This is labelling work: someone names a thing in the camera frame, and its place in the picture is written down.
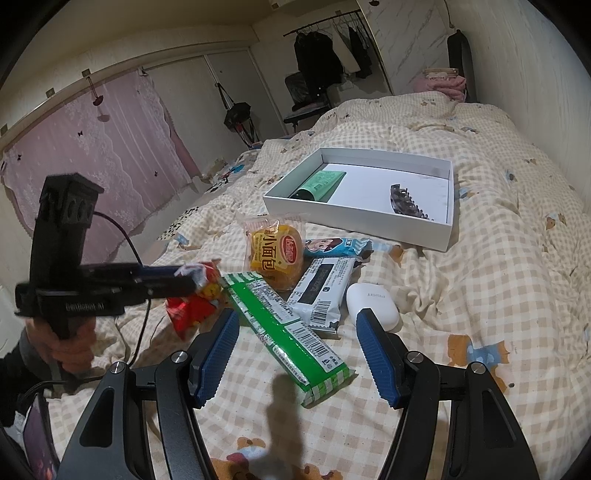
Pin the pink lace curtain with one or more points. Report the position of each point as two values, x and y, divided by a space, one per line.
92 152

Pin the blue cartoon snack packet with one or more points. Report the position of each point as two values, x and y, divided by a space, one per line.
332 247

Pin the person's left hand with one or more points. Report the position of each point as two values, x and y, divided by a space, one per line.
74 355

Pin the metal clothes rack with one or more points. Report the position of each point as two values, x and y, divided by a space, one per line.
323 23

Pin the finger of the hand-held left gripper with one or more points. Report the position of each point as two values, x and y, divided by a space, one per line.
171 288
157 272

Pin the black hanging bag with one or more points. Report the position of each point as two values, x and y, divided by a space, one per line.
238 115

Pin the white cardboard box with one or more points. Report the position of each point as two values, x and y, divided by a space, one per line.
360 221

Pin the black and white snack packet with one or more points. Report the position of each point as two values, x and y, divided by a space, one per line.
318 286

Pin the small black hanging garment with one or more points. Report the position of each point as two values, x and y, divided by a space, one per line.
360 53

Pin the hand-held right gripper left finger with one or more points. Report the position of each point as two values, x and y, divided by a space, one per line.
217 360

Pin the dark hair claw clip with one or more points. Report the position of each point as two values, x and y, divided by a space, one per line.
401 198

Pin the person's left forearm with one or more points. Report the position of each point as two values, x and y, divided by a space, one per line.
21 383

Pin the white earbuds case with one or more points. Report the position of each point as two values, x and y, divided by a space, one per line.
374 302

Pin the white hanging garment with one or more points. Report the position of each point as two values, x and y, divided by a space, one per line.
346 53

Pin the black chair back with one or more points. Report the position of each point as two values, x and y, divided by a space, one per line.
461 60

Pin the black hanging jacket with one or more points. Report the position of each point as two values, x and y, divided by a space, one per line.
318 57

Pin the floor clutter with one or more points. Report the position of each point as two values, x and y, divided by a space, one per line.
226 173

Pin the green striped snack packet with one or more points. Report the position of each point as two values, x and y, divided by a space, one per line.
286 337

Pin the pink folded blankets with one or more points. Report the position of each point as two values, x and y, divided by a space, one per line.
438 83

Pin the orange bread packet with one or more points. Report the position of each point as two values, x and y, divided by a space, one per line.
274 256

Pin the dark smartphone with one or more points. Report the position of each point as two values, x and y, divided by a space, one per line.
39 438

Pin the red snack packet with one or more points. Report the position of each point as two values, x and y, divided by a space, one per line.
194 314

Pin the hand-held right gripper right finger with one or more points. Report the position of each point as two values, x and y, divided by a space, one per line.
376 360

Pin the black office chair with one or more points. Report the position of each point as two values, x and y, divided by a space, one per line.
304 99

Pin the green cream tube black cap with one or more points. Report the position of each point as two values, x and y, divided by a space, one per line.
323 184

